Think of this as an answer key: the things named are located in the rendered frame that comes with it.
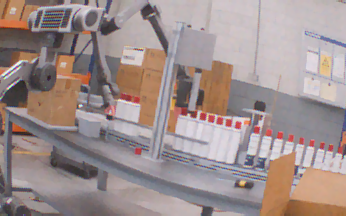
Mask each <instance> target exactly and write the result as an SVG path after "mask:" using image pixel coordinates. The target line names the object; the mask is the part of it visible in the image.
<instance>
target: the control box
mask: <svg viewBox="0 0 346 216"><path fill-rule="evenodd" d="M215 40H216V34H214V33H210V32H205V31H202V30H197V29H193V28H188V27H181V30H180V34H179V43H178V47H177V53H176V56H175V62H174V63H176V64H181V65H185V66H190V67H196V68H200V69H206V70H212V69H211V66H212V61H213V56H214V53H213V52H214V48H215V44H216V43H215Z"/></svg>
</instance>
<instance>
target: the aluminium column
mask: <svg viewBox="0 0 346 216"><path fill-rule="evenodd" d="M181 27H186V23H182V22H176V21H174V24H173V28H172V29H177V30H181ZM178 43H179V35H176V34H171V37H170V41H169V46H168V50H167V52H168V53H174V54H176V53H177V47H178ZM174 62H175V59H174V58H168V57H167V58H166V60H165V64H164V70H163V74H162V79H161V85H160V90H159V100H158V105H157V111H156V116H155V122H154V126H153V131H152V137H151V141H150V147H149V151H148V154H149V156H148V158H149V159H151V160H155V161H157V160H161V157H162V153H163V142H164V138H165V132H166V127H167V122H168V117H169V112H170V107H171V101H172V96H173V92H174V86H175V81H176V76H177V71H178V66H179V64H176V63H174Z"/></svg>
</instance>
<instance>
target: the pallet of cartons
mask: <svg viewBox="0 0 346 216"><path fill-rule="evenodd" d="M166 58H167V57H166V55H165V51H164V50H162V49H157V48H156V49H152V48H147V47H142V46H140V47H137V46H132V45H128V46H127V45H124V46H123V50H122V55H121V60H120V67H119V70H118V74H117V77H116V81H115V83H116V85H117V87H118V88H119V89H120V93H126V94H127V95H132V96H133V98H132V101H131V102H132V103H133V100H134V97H135V96H136V97H140V100H139V105H140V111H139V121H138V123H141V124H145V125H148V126H152V127H153V126H154V122H155V116H156V111H157V105H158V100H159V90H160V85H161V79H162V74H163V70H164V64H165V60H166ZM187 67H188V70H189V74H190V76H191V77H194V75H195V68H196V67H190V66H187ZM211 69H212V70H206V69H202V70H201V73H202V75H201V79H200V85H199V88H201V89H204V91H205V96H204V101H203V105H202V106H200V109H199V110H201V111H202V112H204V113H207V114H212V115H217V116H220V117H223V116H226V112H227V101H228V97H229V92H230V88H231V78H232V73H233V64H229V63H224V62H221V61H217V60H213V61H212V66H211ZM229 84H230V85H229ZM176 125H177V122H175V117H174V113H173V110H170V112H169V117H168V122H167V127H166V131H169V132H172V133H175V131H176Z"/></svg>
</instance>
